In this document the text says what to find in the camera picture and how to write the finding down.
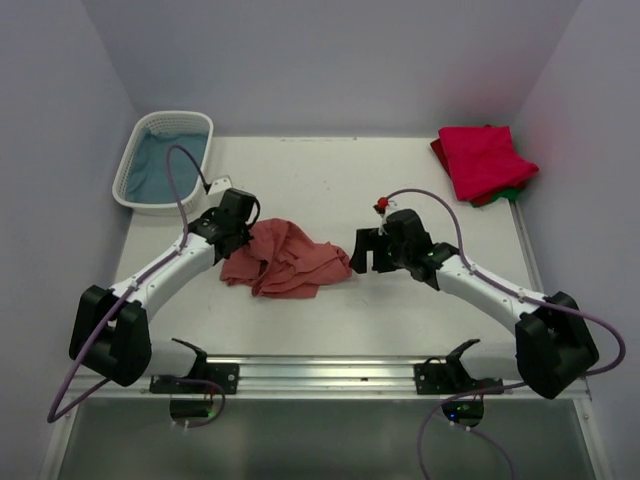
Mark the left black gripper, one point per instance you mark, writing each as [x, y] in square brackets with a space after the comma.
[246, 235]

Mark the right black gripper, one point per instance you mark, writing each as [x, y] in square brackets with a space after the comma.
[366, 240]

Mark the salmon pink t shirt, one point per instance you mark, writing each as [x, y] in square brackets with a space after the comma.
[282, 262]

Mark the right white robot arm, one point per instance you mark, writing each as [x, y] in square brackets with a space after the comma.
[552, 344]

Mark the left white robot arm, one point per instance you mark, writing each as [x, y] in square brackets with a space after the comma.
[111, 333]

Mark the blue t shirt in basket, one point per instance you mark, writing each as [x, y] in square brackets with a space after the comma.
[148, 182]

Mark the white perforated plastic basket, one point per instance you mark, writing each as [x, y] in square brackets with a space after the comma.
[170, 122]

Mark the folded dark red t shirt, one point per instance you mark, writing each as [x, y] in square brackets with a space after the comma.
[440, 154]

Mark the folded crimson t shirt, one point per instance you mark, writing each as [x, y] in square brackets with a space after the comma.
[482, 159]

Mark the folded green t shirt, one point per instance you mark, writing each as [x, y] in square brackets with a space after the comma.
[510, 193]

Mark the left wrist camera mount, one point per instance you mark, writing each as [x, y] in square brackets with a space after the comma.
[219, 185]

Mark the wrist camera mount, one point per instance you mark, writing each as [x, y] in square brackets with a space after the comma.
[384, 207]
[219, 185]

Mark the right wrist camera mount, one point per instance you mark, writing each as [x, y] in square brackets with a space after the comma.
[384, 207]

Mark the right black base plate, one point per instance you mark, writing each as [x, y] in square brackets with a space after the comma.
[438, 377]

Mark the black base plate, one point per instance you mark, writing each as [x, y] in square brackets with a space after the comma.
[438, 377]
[204, 378]

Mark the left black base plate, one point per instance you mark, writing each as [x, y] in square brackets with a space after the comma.
[204, 378]

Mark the aluminium mounting rail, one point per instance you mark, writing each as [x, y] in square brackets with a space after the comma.
[297, 377]

